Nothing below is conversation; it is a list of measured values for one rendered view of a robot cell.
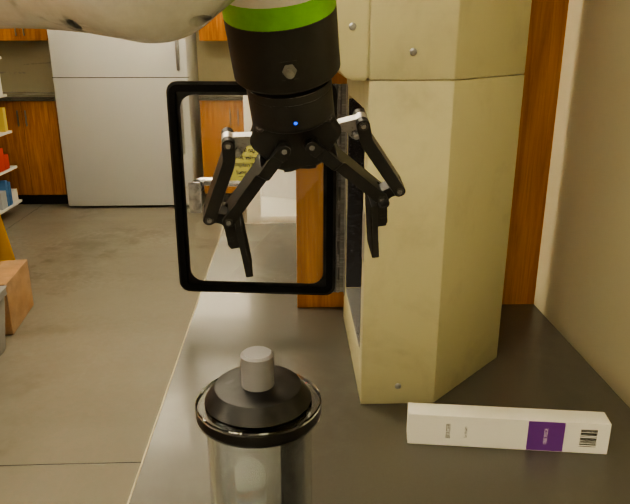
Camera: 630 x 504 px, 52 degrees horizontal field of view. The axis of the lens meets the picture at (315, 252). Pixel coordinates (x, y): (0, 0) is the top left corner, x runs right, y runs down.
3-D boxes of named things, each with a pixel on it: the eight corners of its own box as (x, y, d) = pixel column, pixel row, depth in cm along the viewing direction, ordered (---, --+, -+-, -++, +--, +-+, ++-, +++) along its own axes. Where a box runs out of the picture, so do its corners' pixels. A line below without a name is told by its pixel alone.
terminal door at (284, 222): (335, 295, 124) (337, 81, 111) (180, 291, 126) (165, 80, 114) (335, 294, 125) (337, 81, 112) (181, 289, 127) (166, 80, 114)
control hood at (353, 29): (346, 69, 112) (347, 7, 109) (369, 80, 81) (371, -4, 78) (280, 69, 112) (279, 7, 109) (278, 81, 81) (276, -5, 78)
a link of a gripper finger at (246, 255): (242, 226, 64) (234, 227, 64) (253, 277, 68) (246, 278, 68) (241, 208, 66) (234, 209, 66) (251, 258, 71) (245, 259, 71)
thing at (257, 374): (311, 392, 61) (311, 328, 59) (312, 451, 52) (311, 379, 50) (213, 393, 61) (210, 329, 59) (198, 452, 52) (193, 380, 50)
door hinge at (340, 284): (343, 291, 125) (346, 83, 113) (344, 296, 123) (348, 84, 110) (335, 291, 125) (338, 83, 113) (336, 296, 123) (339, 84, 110)
